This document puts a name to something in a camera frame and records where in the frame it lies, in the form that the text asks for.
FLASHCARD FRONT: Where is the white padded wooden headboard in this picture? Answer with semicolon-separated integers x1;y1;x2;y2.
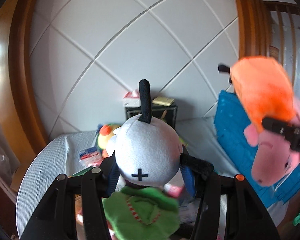
0;0;273;145

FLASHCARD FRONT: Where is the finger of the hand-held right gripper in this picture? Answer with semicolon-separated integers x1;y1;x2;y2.
218;64;233;84
262;117;300;155

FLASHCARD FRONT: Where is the blue plastic crate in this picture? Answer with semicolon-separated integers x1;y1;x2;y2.
213;89;300;207

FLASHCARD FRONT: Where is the wooden lattice door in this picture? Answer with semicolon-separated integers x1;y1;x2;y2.
264;1;300;93

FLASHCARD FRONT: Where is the pink pig plush orange dress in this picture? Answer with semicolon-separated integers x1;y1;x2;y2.
229;56;300;187

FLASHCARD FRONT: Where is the yellow sticky note pad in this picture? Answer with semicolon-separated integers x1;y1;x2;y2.
152;96;175;106

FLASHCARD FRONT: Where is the white plush toy green dress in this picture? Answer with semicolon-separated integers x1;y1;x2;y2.
101;79;214;240

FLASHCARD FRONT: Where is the red blue white packet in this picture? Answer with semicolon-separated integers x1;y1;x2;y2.
79;147;102;167

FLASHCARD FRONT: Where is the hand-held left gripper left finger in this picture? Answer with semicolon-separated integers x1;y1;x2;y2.
20;159;120;240

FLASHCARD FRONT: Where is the black box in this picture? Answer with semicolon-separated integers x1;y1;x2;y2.
125;102;178;130

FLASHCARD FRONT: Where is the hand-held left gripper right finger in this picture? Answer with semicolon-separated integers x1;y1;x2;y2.
179;165;280;240

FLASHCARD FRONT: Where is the small pink white box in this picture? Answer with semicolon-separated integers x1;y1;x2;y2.
122;90;142;107

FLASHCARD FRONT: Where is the yellow orange plush toy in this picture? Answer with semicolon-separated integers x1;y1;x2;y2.
96;123;122;158

